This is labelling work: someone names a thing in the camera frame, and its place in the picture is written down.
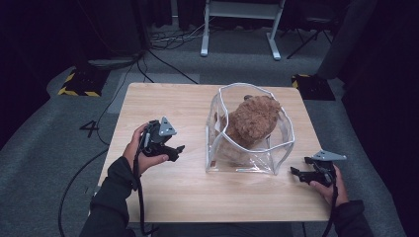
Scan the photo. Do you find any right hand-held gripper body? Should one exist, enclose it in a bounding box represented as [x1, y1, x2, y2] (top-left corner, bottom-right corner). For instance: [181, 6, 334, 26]
[307, 149, 348, 189]

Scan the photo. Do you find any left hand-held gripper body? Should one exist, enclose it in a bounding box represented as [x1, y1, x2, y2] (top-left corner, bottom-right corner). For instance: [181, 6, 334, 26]
[140, 116, 178, 157]

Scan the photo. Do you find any transparent plastic bag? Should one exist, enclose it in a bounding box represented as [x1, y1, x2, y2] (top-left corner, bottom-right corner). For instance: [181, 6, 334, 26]
[204, 82, 296, 176]

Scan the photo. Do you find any brown teddy bear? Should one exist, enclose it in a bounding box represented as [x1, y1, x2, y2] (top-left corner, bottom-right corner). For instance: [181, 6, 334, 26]
[214, 94, 283, 166]

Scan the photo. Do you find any person's right hand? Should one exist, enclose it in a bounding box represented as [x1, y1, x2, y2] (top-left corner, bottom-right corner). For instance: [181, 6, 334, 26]
[308, 163, 350, 208]

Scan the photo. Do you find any person's left hand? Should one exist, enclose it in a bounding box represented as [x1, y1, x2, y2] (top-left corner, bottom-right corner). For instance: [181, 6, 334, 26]
[122, 122, 170, 176]

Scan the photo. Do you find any black yellow striped base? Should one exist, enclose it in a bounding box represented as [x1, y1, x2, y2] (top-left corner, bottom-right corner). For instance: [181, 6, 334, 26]
[56, 64, 112, 99]
[291, 73, 337, 102]

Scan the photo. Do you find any black tripod stand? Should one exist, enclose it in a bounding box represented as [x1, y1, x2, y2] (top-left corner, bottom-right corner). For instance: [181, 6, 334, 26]
[286, 14, 334, 61]

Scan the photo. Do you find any right hand-held gripper black cable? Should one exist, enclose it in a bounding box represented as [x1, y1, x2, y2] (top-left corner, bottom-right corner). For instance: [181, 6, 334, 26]
[321, 182, 340, 237]

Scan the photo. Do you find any hand-held gripper black cable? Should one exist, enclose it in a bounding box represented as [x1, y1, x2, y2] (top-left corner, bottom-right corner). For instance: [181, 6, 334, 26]
[132, 131, 160, 237]
[321, 182, 340, 237]

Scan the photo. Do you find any left hand-held gripper black cable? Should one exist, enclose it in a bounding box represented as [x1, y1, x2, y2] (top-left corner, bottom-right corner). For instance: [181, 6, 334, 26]
[132, 131, 160, 237]

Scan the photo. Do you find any thin black floor cable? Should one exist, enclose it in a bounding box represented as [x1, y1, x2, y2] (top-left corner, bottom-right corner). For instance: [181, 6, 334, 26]
[96, 53, 147, 146]

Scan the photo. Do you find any thick black floor cable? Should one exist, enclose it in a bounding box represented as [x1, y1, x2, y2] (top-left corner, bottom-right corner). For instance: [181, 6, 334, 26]
[57, 147, 111, 237]

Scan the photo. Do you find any bundle of floor cables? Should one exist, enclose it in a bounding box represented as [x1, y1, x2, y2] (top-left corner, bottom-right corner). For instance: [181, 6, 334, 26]
[149, 16, 215, 51]

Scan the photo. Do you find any white desk frame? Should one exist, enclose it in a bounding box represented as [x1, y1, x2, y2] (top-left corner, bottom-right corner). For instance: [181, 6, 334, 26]
[200, 0, 288, 61]

